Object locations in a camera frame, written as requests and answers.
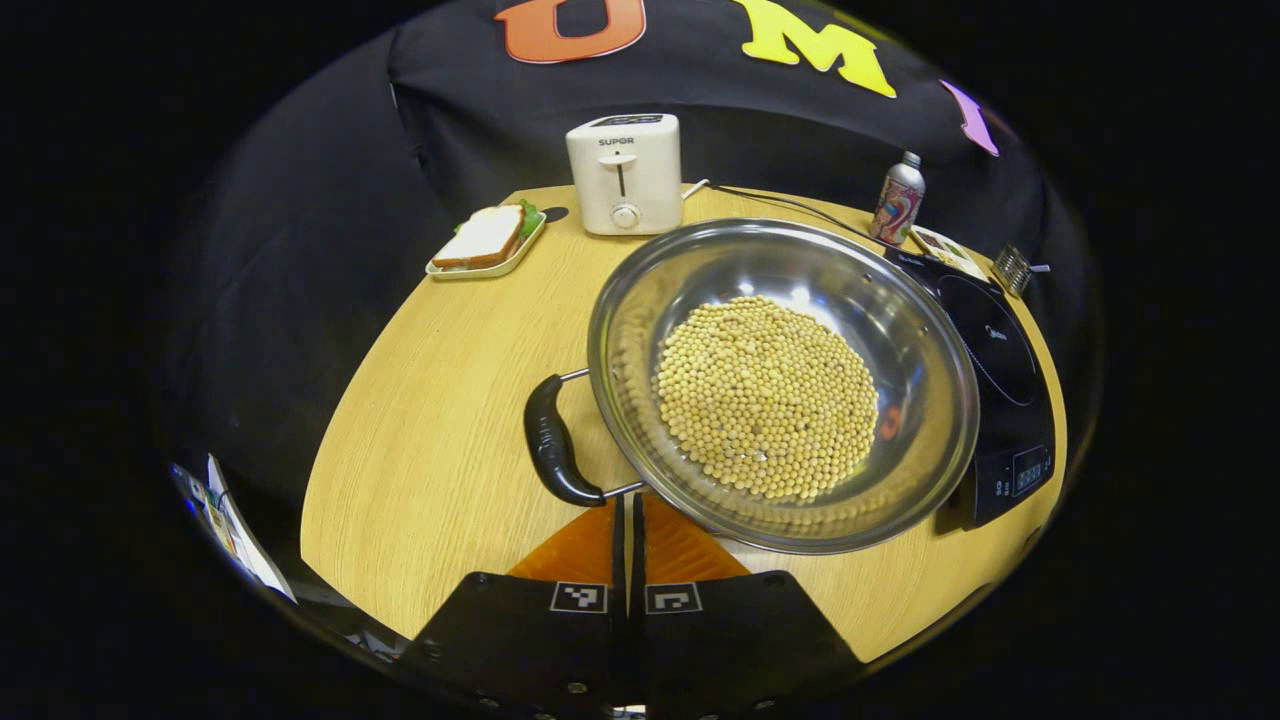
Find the pile of soybeans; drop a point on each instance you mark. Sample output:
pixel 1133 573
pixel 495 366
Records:
pixel 765 400

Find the stainless steel pot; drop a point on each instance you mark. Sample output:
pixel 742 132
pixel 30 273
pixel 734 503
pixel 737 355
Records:
pixel 920 400

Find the white printed papers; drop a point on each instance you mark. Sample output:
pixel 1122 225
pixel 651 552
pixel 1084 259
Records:
pixel 240 540

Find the white divided spice tray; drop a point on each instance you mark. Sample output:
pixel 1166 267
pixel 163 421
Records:
pixel 945 250

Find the silver drink bottle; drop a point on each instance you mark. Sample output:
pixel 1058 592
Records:
pixel 898 205

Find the cream rectangular tray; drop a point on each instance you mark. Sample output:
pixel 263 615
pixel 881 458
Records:
pixel 480 272

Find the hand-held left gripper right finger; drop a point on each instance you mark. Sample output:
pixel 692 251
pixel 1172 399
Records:
pixel 740 640

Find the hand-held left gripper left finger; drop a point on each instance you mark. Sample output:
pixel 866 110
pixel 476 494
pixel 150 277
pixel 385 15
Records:
pixel 520 640

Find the white toaster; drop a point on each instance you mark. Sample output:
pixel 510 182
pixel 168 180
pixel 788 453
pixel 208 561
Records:
pixel 625 170

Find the black table grommet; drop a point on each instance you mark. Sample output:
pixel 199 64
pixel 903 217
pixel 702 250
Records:
pixel 555 214

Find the black induction cooktop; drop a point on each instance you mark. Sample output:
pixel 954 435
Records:
pixel 1000 400

